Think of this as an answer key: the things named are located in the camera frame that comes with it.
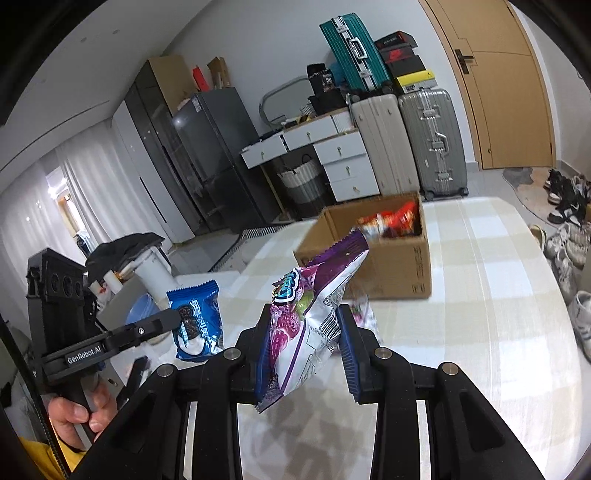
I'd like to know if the purple snack packet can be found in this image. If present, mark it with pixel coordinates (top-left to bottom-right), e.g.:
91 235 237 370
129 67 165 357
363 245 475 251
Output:
256 229 370 414

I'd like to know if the black paper bag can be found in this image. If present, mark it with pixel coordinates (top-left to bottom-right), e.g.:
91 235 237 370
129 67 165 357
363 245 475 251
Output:
305 63 345 93

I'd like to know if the black cable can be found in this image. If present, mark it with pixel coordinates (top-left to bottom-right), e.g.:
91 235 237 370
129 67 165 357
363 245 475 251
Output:
0 318 71 480

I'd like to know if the scattered shoes pile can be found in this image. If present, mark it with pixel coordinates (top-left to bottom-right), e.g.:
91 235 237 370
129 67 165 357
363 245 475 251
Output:
528 168 591 361

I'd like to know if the large red snack packet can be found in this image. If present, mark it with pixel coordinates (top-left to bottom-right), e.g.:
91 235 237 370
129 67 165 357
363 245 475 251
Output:
385 201 419 237

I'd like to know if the brown cardboard box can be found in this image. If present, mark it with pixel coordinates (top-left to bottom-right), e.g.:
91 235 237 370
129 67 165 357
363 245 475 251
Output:
206 56 232 90
294 192 433 301

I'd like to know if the silver suitcase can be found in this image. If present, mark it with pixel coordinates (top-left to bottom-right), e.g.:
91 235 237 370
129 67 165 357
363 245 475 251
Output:
397 88 470 202

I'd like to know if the person's left hand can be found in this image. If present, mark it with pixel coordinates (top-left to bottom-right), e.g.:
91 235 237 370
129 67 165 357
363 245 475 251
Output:
48 382 118 446

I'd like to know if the dark door handle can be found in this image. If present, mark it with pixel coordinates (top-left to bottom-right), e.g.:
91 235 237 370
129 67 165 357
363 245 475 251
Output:
454 48 476 75

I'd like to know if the teal suitcase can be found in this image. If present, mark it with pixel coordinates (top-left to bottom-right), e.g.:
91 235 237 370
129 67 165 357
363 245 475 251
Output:
319 13 393 93

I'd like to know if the blue bowl stack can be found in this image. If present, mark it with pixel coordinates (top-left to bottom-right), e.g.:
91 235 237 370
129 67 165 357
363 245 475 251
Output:
126 295 160 333

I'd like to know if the dark glass cabinet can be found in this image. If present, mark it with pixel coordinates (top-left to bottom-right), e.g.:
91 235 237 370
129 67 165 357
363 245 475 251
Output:
123 59 209 241

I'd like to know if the black red shoe box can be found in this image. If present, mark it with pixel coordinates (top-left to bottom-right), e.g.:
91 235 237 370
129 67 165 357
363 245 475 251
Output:
383 45 424 64

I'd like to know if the black storage box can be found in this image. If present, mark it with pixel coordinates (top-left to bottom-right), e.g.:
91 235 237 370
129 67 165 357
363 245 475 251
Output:
308 92 347 114

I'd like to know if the wooden door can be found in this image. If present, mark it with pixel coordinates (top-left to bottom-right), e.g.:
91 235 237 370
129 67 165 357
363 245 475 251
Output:
418 0 555 171

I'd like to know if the blue cookie packet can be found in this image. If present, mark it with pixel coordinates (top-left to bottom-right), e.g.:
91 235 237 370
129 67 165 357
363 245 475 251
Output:
165 280 225 362

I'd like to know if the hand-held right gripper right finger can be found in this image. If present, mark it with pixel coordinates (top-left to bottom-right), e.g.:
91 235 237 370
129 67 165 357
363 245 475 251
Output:
336 304 548 480

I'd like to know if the flat brown cardboard box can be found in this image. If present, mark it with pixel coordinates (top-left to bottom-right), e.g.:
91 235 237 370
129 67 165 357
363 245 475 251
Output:
206 56 232 90

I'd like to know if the red barcode snack packet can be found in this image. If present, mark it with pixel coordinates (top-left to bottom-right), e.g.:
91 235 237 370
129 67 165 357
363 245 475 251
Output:
359 213 393 240

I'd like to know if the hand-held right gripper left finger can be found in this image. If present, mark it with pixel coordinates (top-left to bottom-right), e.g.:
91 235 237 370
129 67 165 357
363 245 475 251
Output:
67 302 278 480

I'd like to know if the white drawer desk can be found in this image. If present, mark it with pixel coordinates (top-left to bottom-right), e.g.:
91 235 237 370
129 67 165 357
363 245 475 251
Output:
240 110 382 204

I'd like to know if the grey refrigerator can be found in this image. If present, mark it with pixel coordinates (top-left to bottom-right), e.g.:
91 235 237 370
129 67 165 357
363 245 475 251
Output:
171 86 283 234

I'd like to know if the checked tablecloth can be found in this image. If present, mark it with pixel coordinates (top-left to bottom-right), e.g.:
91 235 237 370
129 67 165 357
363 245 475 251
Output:
217 196 588 480

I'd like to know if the white marble side table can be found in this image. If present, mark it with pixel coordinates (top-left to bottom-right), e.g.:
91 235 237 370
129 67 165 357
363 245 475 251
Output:
99 271 241 393

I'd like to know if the white curtain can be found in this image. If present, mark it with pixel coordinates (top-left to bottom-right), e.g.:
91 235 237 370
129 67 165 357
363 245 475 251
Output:
0 151 94 297

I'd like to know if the patterned floor rug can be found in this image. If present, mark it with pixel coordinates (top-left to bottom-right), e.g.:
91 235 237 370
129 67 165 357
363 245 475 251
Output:
214 226 287 273

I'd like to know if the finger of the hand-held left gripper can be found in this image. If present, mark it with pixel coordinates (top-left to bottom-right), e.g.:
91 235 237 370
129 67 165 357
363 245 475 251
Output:
121 357 149 407
107 309 182 357

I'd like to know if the yellow black shoe box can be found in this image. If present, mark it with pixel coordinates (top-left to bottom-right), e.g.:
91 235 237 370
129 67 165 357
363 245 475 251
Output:
396 71 440 93

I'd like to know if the woven laundry basket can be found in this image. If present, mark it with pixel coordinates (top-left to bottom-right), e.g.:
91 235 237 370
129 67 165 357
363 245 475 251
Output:
276 161 327 218

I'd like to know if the irregular door mat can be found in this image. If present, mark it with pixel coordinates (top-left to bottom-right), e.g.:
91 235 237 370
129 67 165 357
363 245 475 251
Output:
502 167 569 223

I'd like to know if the white cylindrical bin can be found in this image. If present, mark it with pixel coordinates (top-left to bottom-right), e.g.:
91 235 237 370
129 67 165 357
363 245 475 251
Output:
136 246 174 306

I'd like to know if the dark cloth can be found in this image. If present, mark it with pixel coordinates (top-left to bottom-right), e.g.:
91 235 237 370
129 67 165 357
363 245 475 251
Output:
85 233 165 282

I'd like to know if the white suitcase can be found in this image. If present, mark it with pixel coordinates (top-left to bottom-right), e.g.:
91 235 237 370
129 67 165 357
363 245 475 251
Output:
348 93 419 197

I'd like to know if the person's left forearm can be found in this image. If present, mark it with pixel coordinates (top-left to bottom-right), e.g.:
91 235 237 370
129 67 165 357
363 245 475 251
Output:
17 436 86 480

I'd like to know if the grey arched mirror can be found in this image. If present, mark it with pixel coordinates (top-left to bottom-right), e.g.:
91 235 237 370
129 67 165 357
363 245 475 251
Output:
259 76 315 126

